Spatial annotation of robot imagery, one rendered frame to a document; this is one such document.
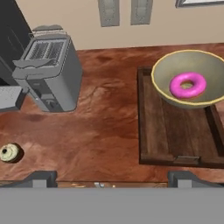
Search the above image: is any grey picture frame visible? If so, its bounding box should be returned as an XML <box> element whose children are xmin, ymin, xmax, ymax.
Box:
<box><xmin>174</xmin><ymin>0</ymin><xmax>224</xmax><ymax>9</ymax></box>

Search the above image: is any grey wall outlet plate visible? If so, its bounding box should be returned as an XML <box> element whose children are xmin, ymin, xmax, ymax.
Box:
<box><xmin>129</xmin><ymin>0</ymin><xmax>154</xmax><ymax>26</ymax></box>
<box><xmin>97</xmin><ymin>0</ymin><xmax>121</xmax><ymax>28</ymax></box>

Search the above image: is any grey toaster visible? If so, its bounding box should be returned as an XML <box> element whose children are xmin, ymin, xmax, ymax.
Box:
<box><xmin>11</xmin><ymin>24</ymin><xmax>83</xmax><ymax>113</ymax></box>

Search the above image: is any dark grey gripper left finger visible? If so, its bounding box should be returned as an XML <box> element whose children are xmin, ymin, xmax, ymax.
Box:
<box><xmin>6</xmin><ymin>171</ymin><xmax>59</xmax><ymax>188</ymax></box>

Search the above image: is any dark grey appliance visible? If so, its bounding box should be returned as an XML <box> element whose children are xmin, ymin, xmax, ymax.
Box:
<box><xmin>0</xmin><ymin>0</ymin><xmax>33</xmax><ymax>113</ymax></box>

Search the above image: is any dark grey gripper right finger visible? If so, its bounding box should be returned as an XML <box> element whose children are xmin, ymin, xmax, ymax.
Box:
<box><xmin>167</xmin><ymin>171</ymin><xmax>222</xmax><ymax>188</ymax></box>

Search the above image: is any pink frosted donut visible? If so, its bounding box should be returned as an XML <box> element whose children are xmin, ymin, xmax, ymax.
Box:
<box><xmin>169</xmin><ymin>72</ymin><xmax>207</xmax><ymax>100</ymax></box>

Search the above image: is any brown wooden tray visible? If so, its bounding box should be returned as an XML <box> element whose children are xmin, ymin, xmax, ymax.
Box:
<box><xmin>136</xmin><ymin>66</ymin><xmax>224</xmax><ymax>170</ymax></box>

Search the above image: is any grey bowl with yellow rim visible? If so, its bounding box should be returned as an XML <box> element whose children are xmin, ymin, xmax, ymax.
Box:
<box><xmin>150</xmin><ymin>49</ymin><xmax>224</xmax><ymax>110</ymax></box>

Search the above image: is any cream frosted cupcake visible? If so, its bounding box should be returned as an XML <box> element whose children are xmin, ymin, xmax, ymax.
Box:
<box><xmin>0</xmin><ymin>143</ymin><xmax>25</xmax><ymax>164</ymax></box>

